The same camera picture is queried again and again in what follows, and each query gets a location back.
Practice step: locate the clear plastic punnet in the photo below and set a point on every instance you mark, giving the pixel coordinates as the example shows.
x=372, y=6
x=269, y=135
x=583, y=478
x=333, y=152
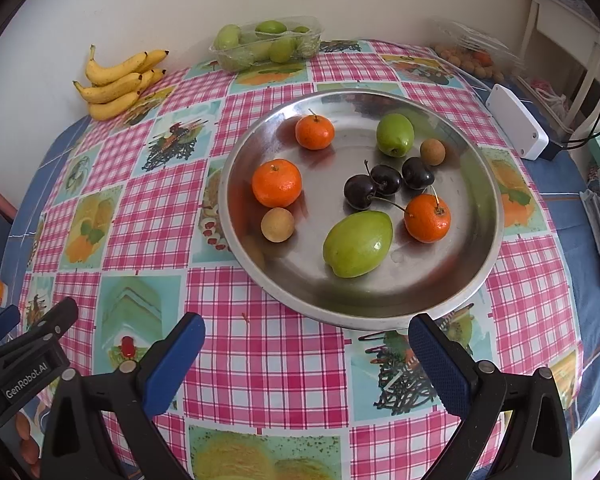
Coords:
x=245, y=57

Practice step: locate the yellow banana bunch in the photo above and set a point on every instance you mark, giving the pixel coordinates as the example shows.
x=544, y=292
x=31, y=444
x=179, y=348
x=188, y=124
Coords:
x=112, y=72

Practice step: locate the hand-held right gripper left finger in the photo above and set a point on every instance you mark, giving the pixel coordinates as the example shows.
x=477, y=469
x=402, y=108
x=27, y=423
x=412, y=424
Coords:
x=175, y=360

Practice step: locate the medium orange tangerine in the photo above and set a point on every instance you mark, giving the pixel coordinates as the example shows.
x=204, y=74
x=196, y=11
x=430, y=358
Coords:
x=276, y=183

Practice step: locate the pile of green jujubes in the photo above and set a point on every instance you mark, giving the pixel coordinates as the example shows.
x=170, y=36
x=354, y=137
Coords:
x=227, y=35

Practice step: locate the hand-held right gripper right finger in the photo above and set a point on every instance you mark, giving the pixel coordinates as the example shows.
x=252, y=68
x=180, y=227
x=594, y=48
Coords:
x=440, y=365

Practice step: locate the small orange tangerine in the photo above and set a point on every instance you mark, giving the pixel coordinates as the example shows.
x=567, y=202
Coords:
x=314, y=131

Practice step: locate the dark red cherry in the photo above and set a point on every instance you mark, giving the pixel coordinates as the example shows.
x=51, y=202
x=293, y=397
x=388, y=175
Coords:
x=418, y=173
x=385, y=179
x=358, y=191

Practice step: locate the stemmed orange tangerine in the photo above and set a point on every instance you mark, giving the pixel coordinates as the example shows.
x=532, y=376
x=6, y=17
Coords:
x=427, y=218

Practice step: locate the pile of tan longans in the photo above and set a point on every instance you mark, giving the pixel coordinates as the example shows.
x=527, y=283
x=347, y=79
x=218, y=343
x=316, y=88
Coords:
x=475, y=67

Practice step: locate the round metal plate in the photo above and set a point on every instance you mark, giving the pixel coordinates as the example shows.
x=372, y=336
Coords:
x=430, y=280

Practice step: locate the pink white mesh bag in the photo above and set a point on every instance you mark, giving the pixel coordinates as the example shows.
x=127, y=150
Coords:
x=547, y=92

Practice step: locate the round brown longan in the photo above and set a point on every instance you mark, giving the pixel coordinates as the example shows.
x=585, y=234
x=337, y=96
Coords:
x=432, y=151
x=277, y=225

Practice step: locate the white plastic box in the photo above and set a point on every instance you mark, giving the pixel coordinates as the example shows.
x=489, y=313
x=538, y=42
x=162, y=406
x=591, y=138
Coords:
x=515, y=120

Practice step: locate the black power adapter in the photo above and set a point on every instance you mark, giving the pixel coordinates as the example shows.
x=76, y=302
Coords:
x=551, y=152

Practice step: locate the clear plastic clamshell box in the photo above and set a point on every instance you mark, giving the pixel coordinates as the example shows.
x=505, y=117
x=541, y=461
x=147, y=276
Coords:
x=470, y=35

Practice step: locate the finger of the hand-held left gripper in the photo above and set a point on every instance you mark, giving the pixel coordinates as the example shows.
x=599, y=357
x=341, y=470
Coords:
x=60, y=312
x=2, y=320

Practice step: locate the large green jujube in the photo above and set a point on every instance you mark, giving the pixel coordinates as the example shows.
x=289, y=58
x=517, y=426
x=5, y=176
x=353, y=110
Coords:
x=358, y=244

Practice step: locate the person's left hand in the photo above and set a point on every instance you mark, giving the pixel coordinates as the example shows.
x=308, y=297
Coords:
x=27, y=442

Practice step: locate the pink checked fruit-print tablecloth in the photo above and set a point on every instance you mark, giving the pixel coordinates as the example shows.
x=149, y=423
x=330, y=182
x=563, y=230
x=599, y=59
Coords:
x=260, y=360

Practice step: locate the small green jujube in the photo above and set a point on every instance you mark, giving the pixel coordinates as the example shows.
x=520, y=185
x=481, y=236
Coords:
x=394, y=134

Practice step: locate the white chair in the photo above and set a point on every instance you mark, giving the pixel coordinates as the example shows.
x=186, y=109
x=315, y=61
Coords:
x=560, y=15

